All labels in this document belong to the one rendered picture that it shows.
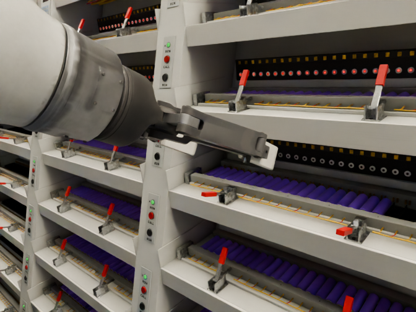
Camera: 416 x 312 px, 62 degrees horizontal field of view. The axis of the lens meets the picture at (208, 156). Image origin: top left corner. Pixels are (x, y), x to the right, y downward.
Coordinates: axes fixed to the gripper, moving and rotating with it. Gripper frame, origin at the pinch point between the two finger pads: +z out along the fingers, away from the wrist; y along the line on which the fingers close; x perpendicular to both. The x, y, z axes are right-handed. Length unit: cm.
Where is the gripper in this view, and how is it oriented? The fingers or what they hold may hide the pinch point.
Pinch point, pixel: (226, 150)
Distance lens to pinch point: 47.1
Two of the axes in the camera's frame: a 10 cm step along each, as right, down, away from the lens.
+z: 6.2, 2.2, 7.5
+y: 7.5, 1.3, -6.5
